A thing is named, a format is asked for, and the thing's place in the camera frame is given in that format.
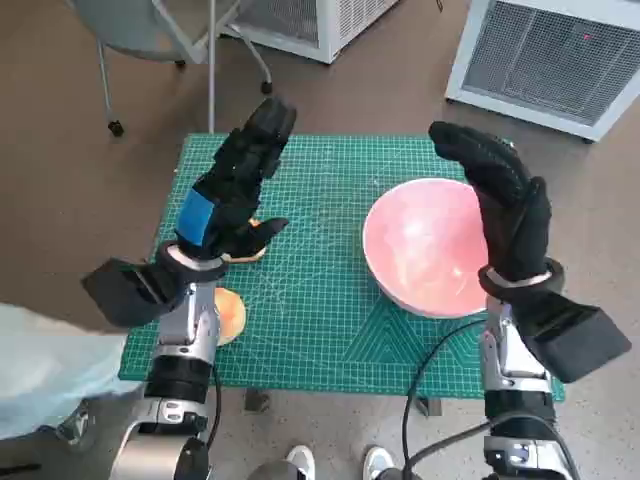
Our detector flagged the black gloved right hand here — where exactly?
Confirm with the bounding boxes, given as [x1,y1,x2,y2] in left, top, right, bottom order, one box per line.
[428,121,554,282]

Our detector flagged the black left hand blue tape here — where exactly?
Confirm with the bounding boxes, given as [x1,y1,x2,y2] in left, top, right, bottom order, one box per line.
[172,97,297,264]

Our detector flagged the orange striped toy bread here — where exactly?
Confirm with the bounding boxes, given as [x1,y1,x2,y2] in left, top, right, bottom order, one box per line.
[222,218,267,265]

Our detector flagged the pink bowl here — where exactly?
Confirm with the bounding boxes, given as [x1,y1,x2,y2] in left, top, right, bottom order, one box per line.
[362,175,491,320]

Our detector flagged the round toy bread bun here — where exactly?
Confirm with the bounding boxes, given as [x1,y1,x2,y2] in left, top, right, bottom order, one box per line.
[212,288,247,347]

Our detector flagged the green cutting mat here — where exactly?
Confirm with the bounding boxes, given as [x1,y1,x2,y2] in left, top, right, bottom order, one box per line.
[118,132,566,401]

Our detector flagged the white vented cabinet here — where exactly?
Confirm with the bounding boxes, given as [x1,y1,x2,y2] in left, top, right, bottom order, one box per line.
[444,0,640,144]

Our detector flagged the white mesh cabinet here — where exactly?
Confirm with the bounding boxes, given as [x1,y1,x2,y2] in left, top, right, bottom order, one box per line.
[219,0,401,65]

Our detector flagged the grey office chair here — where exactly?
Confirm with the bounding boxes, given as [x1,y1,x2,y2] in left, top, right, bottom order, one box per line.
[64,0,274,136]

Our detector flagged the person's leg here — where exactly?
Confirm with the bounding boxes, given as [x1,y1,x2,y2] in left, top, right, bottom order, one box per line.
[0,302,146,441]

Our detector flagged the white shoe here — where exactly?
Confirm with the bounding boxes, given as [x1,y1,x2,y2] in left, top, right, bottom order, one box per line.
[362,444,394,480]
[285,444,316,480]

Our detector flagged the person's grey sandal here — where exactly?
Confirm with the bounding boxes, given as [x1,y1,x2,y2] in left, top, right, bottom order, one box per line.
[54,399,126,451]

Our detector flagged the grey knee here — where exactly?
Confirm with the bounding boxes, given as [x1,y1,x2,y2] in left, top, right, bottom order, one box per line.
[247,459,301,480]

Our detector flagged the white metal frame stand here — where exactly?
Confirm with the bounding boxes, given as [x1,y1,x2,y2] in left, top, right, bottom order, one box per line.
[148,0,246,135]

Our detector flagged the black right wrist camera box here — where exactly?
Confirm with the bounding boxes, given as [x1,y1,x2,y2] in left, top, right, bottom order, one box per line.
[509,292,633,385]

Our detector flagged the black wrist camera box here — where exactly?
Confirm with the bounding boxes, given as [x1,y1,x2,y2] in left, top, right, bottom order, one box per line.
[509,292,633,385]
[81,257,189,330]

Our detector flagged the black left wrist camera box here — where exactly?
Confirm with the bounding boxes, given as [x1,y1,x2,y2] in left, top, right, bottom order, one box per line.
[81,257,189,330]

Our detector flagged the black cable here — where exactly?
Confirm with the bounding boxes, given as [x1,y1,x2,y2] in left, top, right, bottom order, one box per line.
[202,364,225,451]
[552,399,584,480]
[402,318,496,480]

